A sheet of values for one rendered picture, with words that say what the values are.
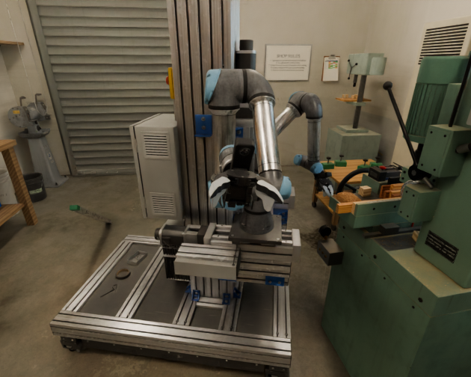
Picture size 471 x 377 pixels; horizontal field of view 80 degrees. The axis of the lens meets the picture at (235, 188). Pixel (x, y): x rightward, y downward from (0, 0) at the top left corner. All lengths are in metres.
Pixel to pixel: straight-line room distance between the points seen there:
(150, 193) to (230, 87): 0.67
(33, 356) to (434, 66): 2.34
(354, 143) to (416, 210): 2.56
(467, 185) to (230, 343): 1.19
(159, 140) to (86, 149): 3.19
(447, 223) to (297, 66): 3.35
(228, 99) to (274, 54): 3.15
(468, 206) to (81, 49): 4.02
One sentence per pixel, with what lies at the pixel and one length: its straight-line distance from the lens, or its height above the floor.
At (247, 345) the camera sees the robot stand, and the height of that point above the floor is 0.23.
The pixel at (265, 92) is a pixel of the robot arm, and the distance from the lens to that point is 1.01.
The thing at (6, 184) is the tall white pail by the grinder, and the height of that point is 0.35.
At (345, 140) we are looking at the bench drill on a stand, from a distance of 3.60.
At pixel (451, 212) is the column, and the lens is 1.19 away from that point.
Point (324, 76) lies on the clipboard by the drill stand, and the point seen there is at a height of 1.31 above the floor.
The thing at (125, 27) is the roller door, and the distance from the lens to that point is 4.08.
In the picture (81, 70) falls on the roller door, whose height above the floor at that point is 1.39.
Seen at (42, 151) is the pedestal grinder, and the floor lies 0.47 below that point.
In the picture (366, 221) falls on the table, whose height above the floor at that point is 0.87.
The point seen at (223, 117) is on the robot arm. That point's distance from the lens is 1.04.
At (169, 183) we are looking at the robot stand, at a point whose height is 0.96.
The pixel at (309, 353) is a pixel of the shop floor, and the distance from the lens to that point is 1.86.
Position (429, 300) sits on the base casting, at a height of 0.77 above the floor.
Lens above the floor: 1.48
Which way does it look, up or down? 24 degrees down
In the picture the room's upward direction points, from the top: straight up
